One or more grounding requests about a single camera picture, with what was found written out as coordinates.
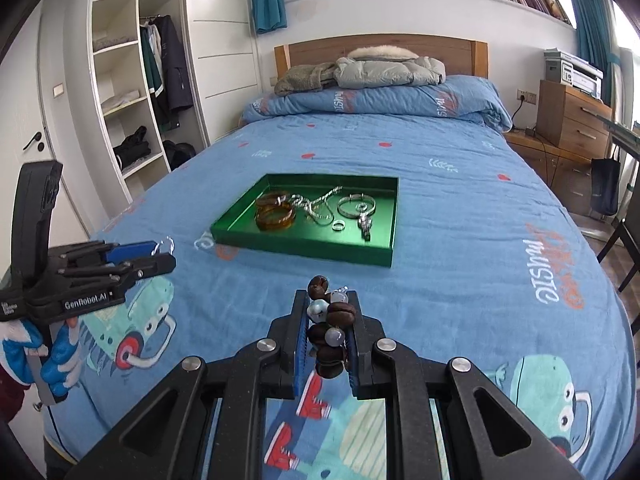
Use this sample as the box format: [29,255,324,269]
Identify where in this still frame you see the black bag on wardrobe floor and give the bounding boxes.
[162,140,197,171]

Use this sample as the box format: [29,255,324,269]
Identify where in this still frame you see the brown bead bracelet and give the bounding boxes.
[306,275,358,378]

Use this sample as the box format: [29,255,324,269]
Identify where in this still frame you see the orange amber bangle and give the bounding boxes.
[256,204,297,233]

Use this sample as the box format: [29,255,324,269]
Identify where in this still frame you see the white door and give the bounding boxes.
[0,10,101,261]

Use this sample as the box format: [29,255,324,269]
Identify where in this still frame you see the person's left hand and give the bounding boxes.
[0,317,84,398]

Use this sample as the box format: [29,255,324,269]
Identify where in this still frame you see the black tote bag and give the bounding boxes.
[591,158,622,218]

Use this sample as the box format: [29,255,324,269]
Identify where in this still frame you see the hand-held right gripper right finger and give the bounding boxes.
[345,290,586,480]

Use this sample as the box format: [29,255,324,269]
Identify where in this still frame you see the low wooden bedside table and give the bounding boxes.
[502,130,608,216]

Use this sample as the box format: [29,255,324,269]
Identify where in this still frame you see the grey-green plush garment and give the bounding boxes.
[274,62,341,96]

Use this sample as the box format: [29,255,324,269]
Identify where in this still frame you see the grey chair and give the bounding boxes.
[597,217,640,293]

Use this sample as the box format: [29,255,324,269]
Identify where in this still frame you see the dark hanging jacket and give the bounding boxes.
[150,14,195,126]

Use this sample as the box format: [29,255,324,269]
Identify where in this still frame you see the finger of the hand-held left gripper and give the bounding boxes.
[59,253,177,292]
[50,240,157,267]

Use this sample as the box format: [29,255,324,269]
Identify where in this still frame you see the silver chain necklace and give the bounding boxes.
[289,186,346,227]

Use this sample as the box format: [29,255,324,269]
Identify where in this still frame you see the white wardrobe with shelves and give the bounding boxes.
[90,0,258,201]

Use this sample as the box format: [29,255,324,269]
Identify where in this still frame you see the green hanging garment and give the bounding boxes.
[140,25,163,96]

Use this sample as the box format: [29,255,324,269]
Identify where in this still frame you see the plain silver bangle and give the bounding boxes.
[337,194,377,219]

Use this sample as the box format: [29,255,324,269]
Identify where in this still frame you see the green metal tray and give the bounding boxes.
[210,173,400,268]

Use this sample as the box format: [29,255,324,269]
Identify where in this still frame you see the dark brown bangle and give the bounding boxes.
[255,191,293,211]

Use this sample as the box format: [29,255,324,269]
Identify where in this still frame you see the white printer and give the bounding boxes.
[544,48,604,98]

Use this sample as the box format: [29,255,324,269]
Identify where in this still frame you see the wooden drawer cabinet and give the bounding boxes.
[536,79,613,161]

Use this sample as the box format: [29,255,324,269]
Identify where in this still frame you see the glass desk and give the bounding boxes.
[607,112,640,161]

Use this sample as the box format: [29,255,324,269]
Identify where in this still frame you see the wooden headboard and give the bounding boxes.
[274,35,488,86]

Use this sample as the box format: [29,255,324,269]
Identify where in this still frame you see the black folded clothes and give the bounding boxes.
[112,126,152,171]

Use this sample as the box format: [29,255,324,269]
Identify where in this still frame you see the folded blue quilt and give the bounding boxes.
[239,75,513,131]

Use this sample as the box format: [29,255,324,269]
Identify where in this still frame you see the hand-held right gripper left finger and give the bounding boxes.
[65,289,313,480]

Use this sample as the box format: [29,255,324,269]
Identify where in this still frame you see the grey down jacket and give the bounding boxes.
[334,45,447,88]

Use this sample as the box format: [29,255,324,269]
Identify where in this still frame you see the blue cartoon printed bed sheet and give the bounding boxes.
[42,110,631,480]

